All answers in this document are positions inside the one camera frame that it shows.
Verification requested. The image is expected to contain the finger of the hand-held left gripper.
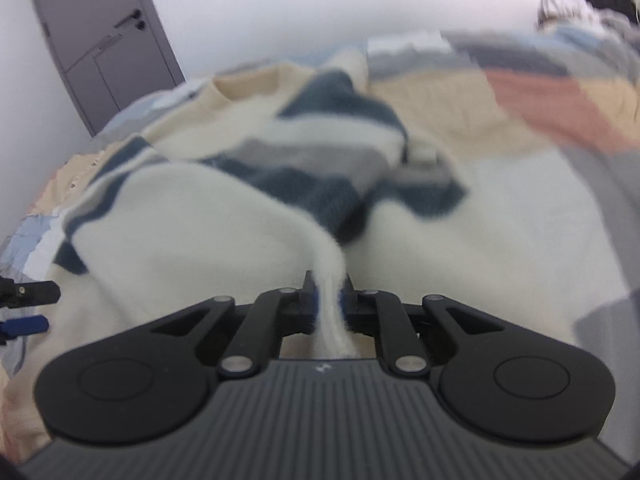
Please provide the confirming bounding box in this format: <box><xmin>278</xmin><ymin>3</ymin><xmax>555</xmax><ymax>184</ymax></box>
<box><xmin>0</xmin><ymin>277</ymin><xmax>62</xmax><ymax>309</ymax></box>
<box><xmin>0</xmin><ymin>315</ymin><xmax>50</xmax><ymax>340</ymax></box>

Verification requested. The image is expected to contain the grey door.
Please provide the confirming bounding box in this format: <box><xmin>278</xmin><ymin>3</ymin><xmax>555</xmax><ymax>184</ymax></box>
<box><xmin>22</xmin><ymin>0</ymin><xmax>187</xmax><ymax>137</ymax></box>

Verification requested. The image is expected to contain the cream navy striped sweater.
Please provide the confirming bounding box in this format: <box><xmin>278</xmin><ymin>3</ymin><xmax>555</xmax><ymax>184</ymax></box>
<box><xmin>47</xmin><ymin>49</ymin><xmax>581</xmax><ymax>361</ymax></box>

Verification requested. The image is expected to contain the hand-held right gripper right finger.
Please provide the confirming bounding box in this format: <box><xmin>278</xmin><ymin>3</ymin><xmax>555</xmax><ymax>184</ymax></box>
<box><xmin>340</xmin><ymin>273</ymin><xmax>506</xmax><ymax>377</ymax></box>

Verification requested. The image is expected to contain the black door handle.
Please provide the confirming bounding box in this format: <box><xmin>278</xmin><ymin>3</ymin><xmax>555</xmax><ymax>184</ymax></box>
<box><xmin>115</xmin><ymin>7</ymin><xmax>147</xmax><ymax>31</ymax></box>

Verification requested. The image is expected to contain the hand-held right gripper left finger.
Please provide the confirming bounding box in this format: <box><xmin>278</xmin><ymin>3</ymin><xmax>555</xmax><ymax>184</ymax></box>
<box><xmin>149</xmin><ymin>270</ymin><xmax>320</xmax><ymax>379</ymax></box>

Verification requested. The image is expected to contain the checkered patchwork quilt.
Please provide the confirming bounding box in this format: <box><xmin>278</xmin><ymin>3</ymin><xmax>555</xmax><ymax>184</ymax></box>
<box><xmin>0</xmin><ymin>25</ymin><xmax>640</xmax><ymax>466</ymax></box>

